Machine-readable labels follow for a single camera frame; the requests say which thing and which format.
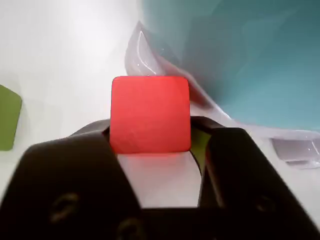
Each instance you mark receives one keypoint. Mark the teal whale-shaped bin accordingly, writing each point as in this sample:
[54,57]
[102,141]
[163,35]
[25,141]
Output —
[237,50]

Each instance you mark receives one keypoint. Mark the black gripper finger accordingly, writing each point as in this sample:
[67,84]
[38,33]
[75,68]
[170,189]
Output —
[240,170]
[62,180]

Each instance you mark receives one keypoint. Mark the green cube block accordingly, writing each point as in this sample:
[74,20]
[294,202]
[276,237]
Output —
[8,120]

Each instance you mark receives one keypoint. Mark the red cube block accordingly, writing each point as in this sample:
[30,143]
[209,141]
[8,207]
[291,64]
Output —
[150,115]

